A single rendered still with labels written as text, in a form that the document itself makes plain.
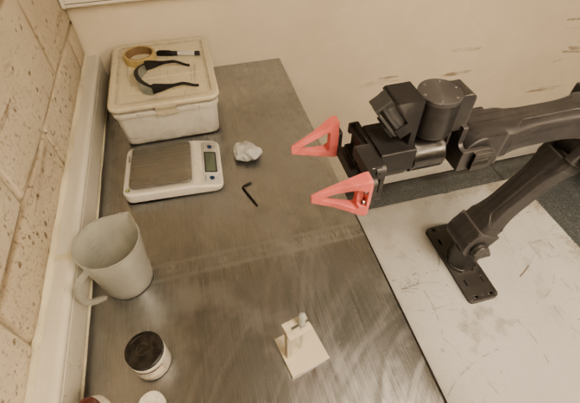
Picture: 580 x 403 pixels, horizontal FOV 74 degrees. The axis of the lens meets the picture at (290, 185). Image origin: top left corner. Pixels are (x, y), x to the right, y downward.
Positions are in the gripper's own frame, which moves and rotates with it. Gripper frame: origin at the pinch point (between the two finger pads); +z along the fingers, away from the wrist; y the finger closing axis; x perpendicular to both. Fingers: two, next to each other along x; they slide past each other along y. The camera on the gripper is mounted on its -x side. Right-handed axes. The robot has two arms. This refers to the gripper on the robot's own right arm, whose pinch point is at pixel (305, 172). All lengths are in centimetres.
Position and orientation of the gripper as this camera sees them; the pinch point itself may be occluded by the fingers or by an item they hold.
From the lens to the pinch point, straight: 53.1
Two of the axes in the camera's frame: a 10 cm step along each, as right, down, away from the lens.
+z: -9.7, 2.0, -1.6
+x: 0.1, 6.7, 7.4
